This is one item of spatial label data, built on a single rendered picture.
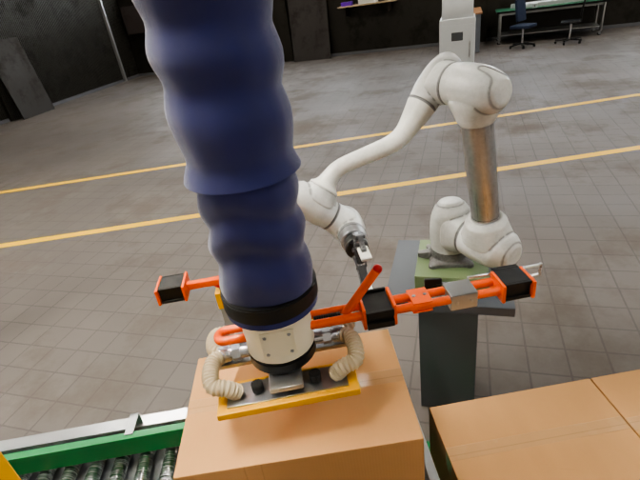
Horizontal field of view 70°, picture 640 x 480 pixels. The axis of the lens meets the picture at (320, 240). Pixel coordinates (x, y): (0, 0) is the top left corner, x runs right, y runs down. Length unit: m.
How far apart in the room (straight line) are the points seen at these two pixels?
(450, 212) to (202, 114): 1.24
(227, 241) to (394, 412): 0.62
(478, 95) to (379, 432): 0.96
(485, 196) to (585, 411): 0.80
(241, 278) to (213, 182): 0.22
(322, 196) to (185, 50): 0.77
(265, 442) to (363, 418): 0.25
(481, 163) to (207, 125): 1.01
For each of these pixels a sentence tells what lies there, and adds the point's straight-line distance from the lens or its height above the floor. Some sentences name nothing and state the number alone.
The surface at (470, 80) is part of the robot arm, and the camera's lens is 1.46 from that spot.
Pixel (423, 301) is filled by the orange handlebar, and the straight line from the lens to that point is 1.15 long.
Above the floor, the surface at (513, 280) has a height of 1.21.
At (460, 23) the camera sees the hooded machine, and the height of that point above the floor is 0.96.
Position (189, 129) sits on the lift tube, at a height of 1.72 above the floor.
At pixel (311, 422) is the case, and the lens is 1.24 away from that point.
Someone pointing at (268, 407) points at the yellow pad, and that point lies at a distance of 1.13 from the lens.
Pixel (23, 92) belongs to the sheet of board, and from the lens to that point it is 13.71.
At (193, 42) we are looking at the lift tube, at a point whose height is 1.85.
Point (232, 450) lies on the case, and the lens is 1.24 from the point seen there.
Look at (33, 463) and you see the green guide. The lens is 2.01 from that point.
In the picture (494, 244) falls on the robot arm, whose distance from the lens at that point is 1.74.
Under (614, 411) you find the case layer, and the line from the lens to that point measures 1.90.
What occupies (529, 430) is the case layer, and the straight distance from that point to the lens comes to 1.77.
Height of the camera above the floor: 1.91
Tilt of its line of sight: 29 degrees down
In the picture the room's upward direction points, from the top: 9 degrees counter-clockwise
